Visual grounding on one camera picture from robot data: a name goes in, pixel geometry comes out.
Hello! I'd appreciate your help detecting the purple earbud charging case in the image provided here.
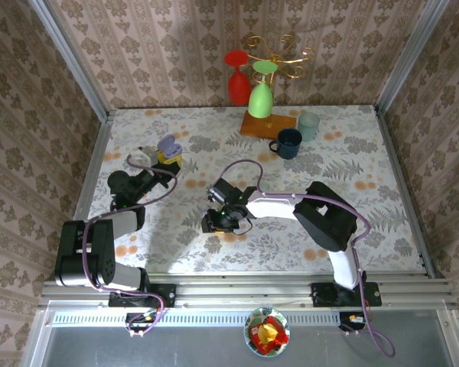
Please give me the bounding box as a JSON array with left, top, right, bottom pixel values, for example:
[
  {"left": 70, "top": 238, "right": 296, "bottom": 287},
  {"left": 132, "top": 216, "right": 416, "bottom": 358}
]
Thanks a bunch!
[{"left": 156, "top": 133, "right": 183, "bottom": 158}]

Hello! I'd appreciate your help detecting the floral tablecloth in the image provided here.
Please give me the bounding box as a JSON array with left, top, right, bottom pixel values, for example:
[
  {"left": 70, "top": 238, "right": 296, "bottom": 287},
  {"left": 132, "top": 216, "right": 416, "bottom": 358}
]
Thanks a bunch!
[{"left": 74, "top": 105, "right": 425, "bottom": 274}]

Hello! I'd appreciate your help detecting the dark blue mug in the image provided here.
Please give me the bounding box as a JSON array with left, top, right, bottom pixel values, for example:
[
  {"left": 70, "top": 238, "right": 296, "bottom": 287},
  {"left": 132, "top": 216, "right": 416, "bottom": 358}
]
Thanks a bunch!
[{"left": 268, "top": 127, "right": 304, "bottom": 161}]

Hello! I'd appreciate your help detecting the slotted metal strip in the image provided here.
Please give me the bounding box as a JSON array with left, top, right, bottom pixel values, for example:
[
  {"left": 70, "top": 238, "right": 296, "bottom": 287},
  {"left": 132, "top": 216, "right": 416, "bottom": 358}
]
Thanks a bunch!
[{"left": 51, "top": 311, "right": 368, "bottom": 326}]

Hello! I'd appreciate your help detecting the gold rack with wooden base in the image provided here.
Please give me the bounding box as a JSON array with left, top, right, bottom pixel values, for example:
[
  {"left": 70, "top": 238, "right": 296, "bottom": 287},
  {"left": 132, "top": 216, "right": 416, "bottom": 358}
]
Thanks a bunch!
[{"left": 239, "top": 33, "right": 315, "bottom": 141}]

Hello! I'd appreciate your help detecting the red wine glass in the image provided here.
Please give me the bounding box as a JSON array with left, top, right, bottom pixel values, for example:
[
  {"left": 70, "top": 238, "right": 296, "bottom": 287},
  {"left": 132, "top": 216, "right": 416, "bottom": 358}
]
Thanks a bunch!
[{"left": 224, "top": 49, "right": 252, "bottom": 106}]

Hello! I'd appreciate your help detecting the teal glass tumbler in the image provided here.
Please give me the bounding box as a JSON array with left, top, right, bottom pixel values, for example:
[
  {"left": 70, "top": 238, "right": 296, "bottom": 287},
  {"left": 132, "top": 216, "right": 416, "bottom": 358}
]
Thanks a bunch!
[{"left": 297, "top": 112, "right": 321, "bottom": 143}]

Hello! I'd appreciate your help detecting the green wine glass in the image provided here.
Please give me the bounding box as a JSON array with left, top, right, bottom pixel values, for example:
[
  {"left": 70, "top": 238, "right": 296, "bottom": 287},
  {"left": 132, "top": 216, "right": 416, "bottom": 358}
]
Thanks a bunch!
[{"left": 247, "top": 60, "right": 278, "bottom": 119}]

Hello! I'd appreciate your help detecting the yellow candy wrapper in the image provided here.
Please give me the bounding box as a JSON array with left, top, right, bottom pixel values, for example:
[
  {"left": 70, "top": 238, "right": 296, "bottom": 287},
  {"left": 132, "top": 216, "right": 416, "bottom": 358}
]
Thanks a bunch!
[{"left": 258, "top": 323, "right": 280, "bottom": 341}]

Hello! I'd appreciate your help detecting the black connector box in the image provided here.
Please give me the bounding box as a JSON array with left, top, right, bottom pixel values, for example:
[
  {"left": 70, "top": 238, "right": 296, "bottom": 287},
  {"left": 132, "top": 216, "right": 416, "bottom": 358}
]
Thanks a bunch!
[
  {"left": 125, "top": 311, "right": 162, "bottom": 338},
  {"left": 338, "top": 311, "right": 368, "bottom": 333}
]

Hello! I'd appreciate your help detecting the red candy packet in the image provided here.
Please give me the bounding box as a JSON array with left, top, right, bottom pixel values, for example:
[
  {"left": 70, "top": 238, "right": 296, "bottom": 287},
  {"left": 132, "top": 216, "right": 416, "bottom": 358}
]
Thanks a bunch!
[{"left": 251, "top": 317, "right": 290, "bottom": 347}]

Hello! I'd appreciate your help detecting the patterned candy bowl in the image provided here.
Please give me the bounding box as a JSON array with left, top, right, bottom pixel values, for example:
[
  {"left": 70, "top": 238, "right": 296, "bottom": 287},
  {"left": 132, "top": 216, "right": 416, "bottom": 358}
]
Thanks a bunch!
[{"left": 244, "top": 307, "right": 291, "bottom": 359}]

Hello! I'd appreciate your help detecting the grey metal panel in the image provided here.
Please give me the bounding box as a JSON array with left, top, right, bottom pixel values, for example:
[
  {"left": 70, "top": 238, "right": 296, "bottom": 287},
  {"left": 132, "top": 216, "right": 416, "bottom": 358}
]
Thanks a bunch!
[{"left": 21, "top": 301, "right": 459, "bottom": 367}]

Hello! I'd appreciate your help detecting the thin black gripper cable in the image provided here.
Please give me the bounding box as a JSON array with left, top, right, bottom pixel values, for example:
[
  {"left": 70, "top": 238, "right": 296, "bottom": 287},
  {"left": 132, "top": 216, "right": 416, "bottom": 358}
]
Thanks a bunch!
[{"left": 232, "top": 216, "right": 254, "bottom": 235}]

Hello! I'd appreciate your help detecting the aluminium side rail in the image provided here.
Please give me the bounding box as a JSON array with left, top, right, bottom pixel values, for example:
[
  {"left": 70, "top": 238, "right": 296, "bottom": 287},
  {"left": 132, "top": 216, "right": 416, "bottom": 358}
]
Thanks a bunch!
[
  {"left": 57, "top": 109, "right": 114, "bottom": 280},
  {"left": 373, "top": 105, "right": 437, "bottom": 278}
]

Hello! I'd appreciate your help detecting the aluminium front rail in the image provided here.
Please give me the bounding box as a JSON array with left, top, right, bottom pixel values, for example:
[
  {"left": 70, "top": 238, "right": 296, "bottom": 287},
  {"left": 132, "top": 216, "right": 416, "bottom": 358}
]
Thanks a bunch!
[{"left": 37, "top": 273, "right": 457, "bottom": 309}]

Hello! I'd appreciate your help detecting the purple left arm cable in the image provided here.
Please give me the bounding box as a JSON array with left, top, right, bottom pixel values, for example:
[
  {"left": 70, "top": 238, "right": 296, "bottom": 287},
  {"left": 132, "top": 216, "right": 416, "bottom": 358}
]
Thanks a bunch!
[{"left": 82, "top": 154, "right": 178, "bottom": 337}]

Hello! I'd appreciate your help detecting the aluminium corner post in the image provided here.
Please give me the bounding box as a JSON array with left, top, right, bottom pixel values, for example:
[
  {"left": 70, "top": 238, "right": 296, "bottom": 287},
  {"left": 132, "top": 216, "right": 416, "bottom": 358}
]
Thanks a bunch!
[
  {"left": 28, "top": 0, "right": 110, "bottom": 122},
  {"left": 374, "top": 0, "right": 451, "bottom": 112}
]

